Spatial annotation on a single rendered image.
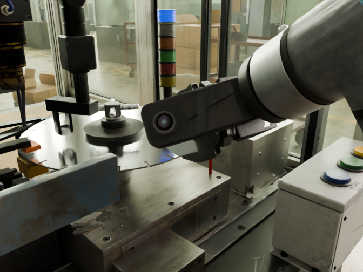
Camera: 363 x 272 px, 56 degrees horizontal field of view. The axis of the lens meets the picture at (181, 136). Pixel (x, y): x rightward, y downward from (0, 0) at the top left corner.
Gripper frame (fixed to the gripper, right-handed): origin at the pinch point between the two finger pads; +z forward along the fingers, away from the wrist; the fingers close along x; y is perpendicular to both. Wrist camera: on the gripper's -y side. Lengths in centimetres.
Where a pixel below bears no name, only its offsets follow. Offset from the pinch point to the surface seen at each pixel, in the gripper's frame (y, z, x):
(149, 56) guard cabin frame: 36, 55, 38
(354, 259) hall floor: 122, 74, -70
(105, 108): -1.2, 14.6, 10.7
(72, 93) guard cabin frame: 26, 116, 51
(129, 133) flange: 0.9, 12.4, 4.8
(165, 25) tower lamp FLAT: 22.8, 21.7, 30.7
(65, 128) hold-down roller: -8.9, 14.9, 8.5
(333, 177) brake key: 24.7, -5.2, -13.2
